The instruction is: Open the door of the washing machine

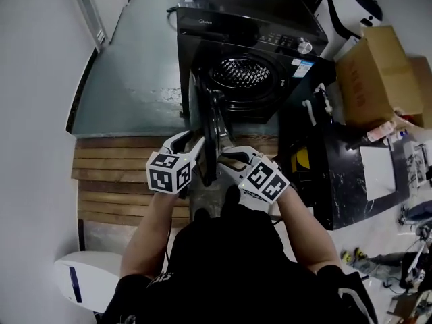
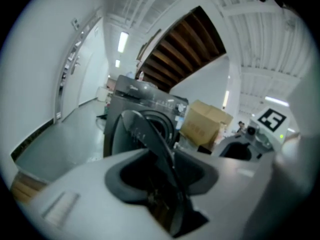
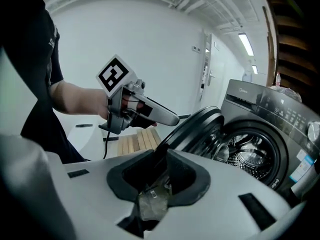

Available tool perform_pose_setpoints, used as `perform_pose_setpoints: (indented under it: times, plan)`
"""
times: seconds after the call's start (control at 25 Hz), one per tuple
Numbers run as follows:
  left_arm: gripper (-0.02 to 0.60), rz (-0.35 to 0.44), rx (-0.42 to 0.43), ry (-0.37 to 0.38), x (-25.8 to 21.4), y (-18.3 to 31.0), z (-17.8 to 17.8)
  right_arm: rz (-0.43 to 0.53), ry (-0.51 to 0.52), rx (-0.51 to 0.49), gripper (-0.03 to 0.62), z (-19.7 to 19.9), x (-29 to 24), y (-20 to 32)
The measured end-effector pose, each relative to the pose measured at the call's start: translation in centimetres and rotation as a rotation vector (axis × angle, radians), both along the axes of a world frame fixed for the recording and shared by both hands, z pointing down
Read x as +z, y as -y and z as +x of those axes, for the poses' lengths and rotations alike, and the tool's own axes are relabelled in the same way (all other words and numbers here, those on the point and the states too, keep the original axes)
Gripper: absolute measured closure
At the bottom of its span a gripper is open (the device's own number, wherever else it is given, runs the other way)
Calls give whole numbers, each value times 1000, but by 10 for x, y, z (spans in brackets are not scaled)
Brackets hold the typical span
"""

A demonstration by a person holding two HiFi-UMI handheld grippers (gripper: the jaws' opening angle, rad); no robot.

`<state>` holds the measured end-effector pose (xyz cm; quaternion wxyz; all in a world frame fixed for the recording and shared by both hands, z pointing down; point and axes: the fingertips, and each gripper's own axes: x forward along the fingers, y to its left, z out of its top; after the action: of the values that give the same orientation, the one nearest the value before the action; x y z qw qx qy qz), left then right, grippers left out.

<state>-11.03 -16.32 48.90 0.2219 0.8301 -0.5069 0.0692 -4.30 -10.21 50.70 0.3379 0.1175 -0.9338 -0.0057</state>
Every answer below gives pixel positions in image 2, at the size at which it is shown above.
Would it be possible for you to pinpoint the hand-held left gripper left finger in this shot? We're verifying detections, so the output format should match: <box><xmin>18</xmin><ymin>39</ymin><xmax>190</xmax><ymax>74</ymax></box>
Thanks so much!
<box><xmin>14</xmin><ymin>148</ymin><xmax>181</xmax><ymax>240</ymax></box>

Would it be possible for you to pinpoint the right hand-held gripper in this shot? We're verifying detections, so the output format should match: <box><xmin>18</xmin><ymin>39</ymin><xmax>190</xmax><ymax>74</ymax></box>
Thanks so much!
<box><xmin>211</xmin><ymin>107</ymin><xmax>292</xmax><ymax>160</ymax></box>

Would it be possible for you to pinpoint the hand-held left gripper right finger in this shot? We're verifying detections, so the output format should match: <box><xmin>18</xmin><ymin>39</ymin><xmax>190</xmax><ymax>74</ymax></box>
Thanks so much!
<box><xmin>174</xmin><ymin>150</ymin><xmax>278</xmax><ymax>240</ymax></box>

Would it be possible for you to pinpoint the round black washing machine door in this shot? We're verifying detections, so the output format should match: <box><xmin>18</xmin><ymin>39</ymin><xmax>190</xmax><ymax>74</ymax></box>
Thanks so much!
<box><xmin>111</xmin><ymin>109</ymin><xmax>210</xmax><ymax>238</ymax></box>

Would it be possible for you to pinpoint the black washing machine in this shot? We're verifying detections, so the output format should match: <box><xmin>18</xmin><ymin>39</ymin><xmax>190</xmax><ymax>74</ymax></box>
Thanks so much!
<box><xmin>103</xmin><ymin>74</ymin><xmax>190</xmax><ymax>159</ymax></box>

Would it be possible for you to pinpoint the white room door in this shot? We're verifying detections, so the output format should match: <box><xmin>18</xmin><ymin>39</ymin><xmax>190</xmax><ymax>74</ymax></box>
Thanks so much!
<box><xmin>53</xmin><ymin>17</ymin><xmax>111</xmax><ymax>124</ymax></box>

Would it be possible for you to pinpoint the brown cardboard box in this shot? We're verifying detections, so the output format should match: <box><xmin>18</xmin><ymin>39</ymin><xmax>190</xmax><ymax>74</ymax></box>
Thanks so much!
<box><xmin>179</xmin><ymin>99</ymin><xmax>234</xmax><ymax>152</ymax></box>

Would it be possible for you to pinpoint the wooden slatted pallet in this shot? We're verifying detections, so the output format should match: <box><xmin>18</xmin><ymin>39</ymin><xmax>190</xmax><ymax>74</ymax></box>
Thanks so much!
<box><xmin>9</xmin><ymin>171</ymin><xmax>50</xmax><ymax>206</ymax></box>

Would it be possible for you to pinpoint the wide ceiling light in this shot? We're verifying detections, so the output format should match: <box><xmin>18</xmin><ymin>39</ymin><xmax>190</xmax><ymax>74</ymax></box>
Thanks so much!
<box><xmin>264</xmin><ymin>95</ymin><xmax>290</xmax><ymax>108</ymax></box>

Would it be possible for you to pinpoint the white cabinet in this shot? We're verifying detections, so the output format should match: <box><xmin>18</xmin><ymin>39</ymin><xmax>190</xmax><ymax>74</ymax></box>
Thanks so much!
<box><xmin>96</xmin><ymin>85</ymin><xmax>109</xmax><ymax>103</ymax></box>

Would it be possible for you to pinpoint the wooden staircase underside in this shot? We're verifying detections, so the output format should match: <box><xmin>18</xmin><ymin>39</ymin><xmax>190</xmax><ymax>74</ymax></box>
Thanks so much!
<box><xmin>136</xmin><ymin>5</ymin><xmax>227</xmax><ymax>94</ymax></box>

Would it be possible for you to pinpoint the long ceiling light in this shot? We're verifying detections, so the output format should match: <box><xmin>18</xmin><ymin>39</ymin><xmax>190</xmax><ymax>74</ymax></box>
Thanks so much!
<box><xmin>117</xmin><ymin>31</ymin><xmax>130</xmax><ymax>54</ymax></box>

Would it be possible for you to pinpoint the vertical wall light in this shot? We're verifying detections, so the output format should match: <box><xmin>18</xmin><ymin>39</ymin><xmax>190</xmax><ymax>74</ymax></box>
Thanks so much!
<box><xmin>222</xmin><ymin>90</ymin><xmax>230</xmax><ymax>110</ymax></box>

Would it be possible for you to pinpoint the metal door handle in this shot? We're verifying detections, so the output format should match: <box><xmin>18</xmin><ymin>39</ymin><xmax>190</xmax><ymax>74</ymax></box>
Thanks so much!
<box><xmin>71</xmin><ymin>56</ymin><xmax>81</xmax><ymax>75</ymax></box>

